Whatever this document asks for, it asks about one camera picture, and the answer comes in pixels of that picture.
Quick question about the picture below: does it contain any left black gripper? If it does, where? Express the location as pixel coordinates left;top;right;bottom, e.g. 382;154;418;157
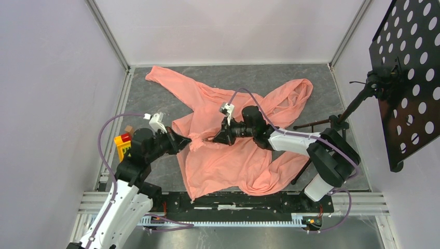
145;125;191;163

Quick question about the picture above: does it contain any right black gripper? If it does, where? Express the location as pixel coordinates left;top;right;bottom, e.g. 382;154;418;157
213;115;256;146

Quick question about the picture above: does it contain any salmon pink zip jacket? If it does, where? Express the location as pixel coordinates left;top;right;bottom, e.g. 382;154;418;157
145;66;313;200

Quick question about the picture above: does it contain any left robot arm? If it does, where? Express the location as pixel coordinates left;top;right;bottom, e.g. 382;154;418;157
67;127;191;248

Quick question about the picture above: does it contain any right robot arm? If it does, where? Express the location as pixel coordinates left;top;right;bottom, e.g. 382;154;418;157
212;103;361;212

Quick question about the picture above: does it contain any small wooden cube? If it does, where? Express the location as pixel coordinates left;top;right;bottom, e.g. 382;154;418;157
124;126;135;135

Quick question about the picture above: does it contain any yellow red toy block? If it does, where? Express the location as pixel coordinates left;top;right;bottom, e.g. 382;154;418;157
114;133;131;162

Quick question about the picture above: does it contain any black perforated stand plate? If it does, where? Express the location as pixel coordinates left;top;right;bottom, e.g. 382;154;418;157
369;1;439;172

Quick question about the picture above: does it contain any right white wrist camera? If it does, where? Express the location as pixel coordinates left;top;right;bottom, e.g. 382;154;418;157
219;102;235;125

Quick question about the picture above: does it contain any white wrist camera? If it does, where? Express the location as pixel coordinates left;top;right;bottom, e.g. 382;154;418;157
143;112;168;134
219;102;235;125

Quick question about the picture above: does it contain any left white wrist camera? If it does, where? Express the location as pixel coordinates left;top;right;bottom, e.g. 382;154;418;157
143;112;168;134

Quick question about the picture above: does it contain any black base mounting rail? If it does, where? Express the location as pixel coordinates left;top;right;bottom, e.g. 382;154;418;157
151;191;334;222

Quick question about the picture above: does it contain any white toothed cable track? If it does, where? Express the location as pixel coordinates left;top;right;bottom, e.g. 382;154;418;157
137;215;322;228

